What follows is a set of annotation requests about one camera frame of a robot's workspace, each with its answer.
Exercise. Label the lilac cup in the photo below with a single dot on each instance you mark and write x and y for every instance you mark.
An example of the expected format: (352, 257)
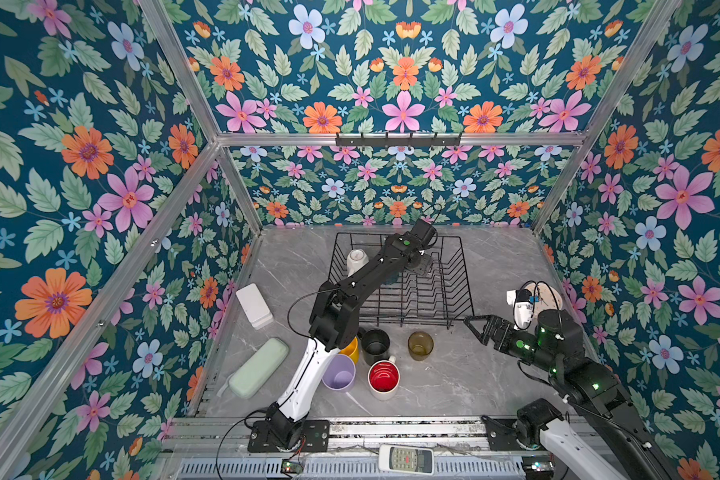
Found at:
(340, 374)

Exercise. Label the yellow mug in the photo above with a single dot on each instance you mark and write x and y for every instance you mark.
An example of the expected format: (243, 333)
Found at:
(352, 350)

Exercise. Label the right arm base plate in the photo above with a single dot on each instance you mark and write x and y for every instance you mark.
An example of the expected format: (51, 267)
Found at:
(500, 433)

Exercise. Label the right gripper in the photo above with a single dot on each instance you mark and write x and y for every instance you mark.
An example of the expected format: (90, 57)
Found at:
(490, 328)

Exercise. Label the amber glass cup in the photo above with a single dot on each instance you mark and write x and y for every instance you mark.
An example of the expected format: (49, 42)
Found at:
(420, 345)

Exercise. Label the black wire dish rack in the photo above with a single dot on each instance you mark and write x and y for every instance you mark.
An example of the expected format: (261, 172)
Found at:
(441, 299)

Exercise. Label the clear glass cup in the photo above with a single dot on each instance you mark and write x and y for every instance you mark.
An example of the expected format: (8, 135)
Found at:
(420, 267)

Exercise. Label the black hook rail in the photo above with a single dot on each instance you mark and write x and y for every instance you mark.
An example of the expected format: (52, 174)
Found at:
(415, 140)

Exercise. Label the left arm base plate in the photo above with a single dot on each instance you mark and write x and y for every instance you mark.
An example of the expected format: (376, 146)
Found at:
(310, 436)

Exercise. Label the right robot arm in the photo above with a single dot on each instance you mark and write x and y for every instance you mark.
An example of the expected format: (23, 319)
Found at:
(556, 348)

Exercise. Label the aluminium frame post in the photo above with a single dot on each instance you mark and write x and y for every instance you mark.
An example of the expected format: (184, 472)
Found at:
(169, 41)

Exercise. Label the red inside white mug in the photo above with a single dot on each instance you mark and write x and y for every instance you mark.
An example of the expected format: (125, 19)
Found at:
(384, 378)

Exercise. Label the pale green case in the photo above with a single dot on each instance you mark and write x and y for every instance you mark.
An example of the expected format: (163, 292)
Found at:
(248, 379)

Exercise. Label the white rectangular box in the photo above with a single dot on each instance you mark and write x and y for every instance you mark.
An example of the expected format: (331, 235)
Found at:
(254, 306)

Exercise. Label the black mug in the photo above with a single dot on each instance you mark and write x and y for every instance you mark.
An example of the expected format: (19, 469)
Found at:
(375, 345)

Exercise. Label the white remote control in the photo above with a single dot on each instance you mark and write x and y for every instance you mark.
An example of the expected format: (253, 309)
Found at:
(406, 460)

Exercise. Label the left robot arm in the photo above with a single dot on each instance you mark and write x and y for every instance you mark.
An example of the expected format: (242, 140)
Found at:
(333, 323)

